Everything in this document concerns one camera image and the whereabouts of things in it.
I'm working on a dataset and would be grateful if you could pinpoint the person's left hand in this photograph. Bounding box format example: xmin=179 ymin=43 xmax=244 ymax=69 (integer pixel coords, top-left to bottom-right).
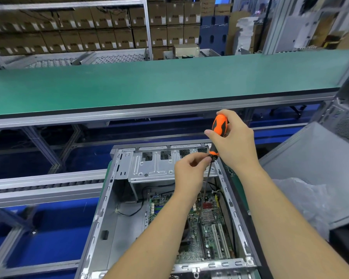
xmin=174 ymin=152 xmax=213 ymax=204

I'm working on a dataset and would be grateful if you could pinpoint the person's right hand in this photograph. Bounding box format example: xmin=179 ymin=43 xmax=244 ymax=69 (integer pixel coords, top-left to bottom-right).
xmin=204 ymin=109 xmax=261 ymax=173

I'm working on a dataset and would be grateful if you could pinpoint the orange black screwdriver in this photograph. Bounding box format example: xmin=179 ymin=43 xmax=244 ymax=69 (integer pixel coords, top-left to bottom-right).
xmin=198 ymin=114 xmax=228 ymax=214

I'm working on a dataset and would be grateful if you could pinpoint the person's left forearm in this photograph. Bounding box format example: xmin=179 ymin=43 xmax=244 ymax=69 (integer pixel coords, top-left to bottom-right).
xmin=103 ymin=197 xmax=199 ymax=279

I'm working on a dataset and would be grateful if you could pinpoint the person's right forearm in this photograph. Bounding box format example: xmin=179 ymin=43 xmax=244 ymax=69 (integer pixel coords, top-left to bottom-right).
xmin=236 ymin=164 xmax=349 ymax=279

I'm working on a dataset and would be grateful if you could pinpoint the green motherboard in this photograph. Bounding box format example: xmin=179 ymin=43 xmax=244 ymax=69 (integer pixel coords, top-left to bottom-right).
xmin=148 ymin=190 xmax=237 ymax=263

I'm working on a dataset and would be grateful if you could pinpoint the green conveyor belt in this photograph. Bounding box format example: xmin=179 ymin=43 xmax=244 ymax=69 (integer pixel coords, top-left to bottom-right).
xmin=0 ymin=49 xmax=349 ymax=118

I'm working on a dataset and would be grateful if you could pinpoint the beige metal box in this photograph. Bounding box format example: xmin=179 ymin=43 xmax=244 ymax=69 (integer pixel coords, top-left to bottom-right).
xmin=173 ymin=44 xmax=200 ymax=58

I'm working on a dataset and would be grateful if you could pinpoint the stack of blue plastic pallets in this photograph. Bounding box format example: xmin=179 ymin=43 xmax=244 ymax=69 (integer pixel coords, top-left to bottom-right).
xmin=199 ymin=15 xmax=231 ymax=56

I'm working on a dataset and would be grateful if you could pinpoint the grey case side panel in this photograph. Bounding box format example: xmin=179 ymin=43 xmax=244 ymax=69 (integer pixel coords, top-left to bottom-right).
xmin=259 ymin=121 xmax=349 ymax=230

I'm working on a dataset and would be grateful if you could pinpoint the open grey computer case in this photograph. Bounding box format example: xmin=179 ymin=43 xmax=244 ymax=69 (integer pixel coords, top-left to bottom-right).
xmin=75 ymin=139 xmax=262 ymax=279

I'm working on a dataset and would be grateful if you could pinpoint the stack of white foam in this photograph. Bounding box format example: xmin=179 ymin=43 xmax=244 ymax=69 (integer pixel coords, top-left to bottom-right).
xmin=235 ymin=16 xmax=260 ymax=55

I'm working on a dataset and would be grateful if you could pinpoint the white plastic bag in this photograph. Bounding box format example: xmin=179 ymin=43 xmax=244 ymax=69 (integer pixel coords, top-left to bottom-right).
xmin=272 ymin=177 xmax=349 ymax=242

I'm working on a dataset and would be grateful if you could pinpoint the grey metal shelf rack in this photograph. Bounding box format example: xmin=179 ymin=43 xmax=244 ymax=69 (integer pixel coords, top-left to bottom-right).
xmin=0 ymin=0 xmax=154 ymax=70

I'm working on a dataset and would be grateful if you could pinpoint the grey perforated computer case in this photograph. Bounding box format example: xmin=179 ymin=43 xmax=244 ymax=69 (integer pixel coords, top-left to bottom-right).
xmin=311 ymin=75 xmax=349 ymax=149

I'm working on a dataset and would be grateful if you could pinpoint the aluminium roller track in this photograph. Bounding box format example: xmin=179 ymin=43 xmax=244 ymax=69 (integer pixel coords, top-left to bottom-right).
xmin=0 ymin=169 xmax=108 ymax=210

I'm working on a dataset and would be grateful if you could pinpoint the stack of brown cardboard boxes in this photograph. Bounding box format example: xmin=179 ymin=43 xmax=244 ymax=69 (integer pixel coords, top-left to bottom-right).
xmin=0 ymin=0 xmax=202 ymax=60

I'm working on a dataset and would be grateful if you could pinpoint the aluminium conveyor frame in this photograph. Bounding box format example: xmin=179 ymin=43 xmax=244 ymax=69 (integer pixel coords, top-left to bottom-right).
xmin=0 ymin=88 xmax=341 ymax=175

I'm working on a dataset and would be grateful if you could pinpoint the black cable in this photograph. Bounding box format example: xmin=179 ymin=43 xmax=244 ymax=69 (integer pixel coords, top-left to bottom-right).
xmin=116 ymin=186 xmax=175 ymax=217

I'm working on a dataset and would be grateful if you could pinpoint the aluminium upright post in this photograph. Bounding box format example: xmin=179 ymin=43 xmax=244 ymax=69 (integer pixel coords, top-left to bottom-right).
xmin=263 ymin=0 xmax=295 ymax=55

